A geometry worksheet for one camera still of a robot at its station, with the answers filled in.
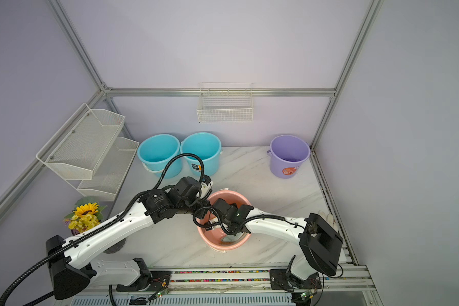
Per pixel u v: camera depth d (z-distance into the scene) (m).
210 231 0.72
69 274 0.39
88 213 0.66
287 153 0.98
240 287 0.73
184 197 0.55
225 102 0.93
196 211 0.63
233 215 0.61
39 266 0.36
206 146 0.99
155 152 0.93
